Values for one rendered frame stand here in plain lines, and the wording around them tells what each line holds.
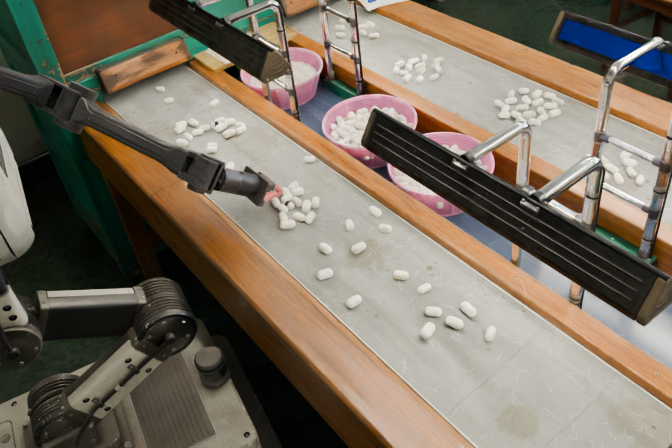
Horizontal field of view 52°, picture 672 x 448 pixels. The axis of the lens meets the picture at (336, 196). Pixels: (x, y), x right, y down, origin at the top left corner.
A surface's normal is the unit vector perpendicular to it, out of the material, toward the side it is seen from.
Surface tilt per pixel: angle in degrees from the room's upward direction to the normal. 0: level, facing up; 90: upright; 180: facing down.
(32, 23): 90
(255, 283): 0
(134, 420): 0
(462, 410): 0
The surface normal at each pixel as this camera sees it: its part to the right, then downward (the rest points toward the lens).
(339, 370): -0.11, -0.77
